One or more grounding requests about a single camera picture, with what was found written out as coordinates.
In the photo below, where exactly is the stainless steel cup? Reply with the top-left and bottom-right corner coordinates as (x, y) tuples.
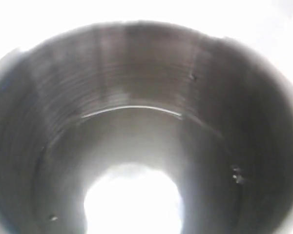
(0, 21), (293, 234)

